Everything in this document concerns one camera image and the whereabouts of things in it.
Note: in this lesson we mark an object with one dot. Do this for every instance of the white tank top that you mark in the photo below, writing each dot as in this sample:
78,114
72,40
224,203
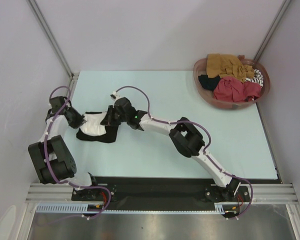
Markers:
92,125

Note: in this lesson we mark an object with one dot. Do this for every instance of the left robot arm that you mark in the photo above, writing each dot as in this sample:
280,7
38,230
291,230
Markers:
51,158

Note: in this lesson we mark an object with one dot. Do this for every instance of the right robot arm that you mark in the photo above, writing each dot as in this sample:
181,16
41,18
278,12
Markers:
186,138

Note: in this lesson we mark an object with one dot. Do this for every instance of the aluminium frame rail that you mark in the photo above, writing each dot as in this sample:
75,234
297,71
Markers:
262,194

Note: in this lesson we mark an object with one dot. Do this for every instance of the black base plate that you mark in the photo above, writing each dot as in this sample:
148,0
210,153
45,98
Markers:
160,194

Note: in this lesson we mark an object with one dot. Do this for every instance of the grey cable duct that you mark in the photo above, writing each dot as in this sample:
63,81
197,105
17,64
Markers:
227,208
69,208

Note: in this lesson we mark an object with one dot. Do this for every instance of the right grey cable duct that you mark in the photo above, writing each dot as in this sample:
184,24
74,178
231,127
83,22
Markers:
227,208

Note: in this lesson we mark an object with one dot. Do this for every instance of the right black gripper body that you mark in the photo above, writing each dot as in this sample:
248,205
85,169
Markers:
110,115

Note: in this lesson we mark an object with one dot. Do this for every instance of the black tank top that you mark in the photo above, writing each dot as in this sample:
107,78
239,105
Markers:
109,137

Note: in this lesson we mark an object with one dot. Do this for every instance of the left grey cable duct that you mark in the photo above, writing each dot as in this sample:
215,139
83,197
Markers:
69,208

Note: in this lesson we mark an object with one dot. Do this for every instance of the mustard tank top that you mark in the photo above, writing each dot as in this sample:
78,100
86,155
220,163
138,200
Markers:
227,65

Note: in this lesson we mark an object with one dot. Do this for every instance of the pink laundry basket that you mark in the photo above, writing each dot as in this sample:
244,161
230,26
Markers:
200,68

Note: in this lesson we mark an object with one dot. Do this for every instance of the striped tank top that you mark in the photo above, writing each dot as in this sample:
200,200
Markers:
258,78

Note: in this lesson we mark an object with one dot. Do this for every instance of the red tank top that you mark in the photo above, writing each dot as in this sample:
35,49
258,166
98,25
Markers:
230,89

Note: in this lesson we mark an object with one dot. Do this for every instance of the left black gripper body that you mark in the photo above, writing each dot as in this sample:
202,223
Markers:
77,120

